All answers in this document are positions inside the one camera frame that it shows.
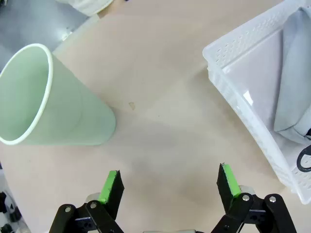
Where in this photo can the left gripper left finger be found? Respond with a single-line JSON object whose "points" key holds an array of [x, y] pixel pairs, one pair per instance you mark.
{"points": [[114, 191]]}

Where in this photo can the white perforated plastic basket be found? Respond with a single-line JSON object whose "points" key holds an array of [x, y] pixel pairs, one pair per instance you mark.
{"points": [[243, 72]]}

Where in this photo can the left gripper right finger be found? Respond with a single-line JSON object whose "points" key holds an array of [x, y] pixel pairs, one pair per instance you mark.
{"points": [[230, 194]]}

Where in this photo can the pale green plastic cup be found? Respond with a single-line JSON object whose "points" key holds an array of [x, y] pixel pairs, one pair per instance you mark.
{"points": [[73, 109]]}

